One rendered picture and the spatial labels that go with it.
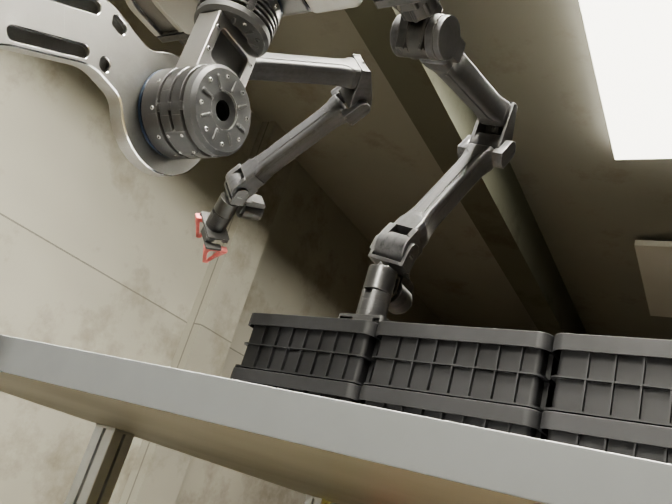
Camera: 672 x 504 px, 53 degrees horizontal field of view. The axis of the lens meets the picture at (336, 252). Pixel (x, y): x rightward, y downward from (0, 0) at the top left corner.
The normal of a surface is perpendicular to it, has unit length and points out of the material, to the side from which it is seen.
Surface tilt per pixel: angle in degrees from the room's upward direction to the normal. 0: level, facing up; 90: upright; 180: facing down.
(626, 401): 90
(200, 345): 90
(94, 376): 90
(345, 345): 90
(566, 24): 180
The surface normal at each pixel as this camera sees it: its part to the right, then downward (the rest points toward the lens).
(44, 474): 0.85, 0.05
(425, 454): -0.45, -0.44
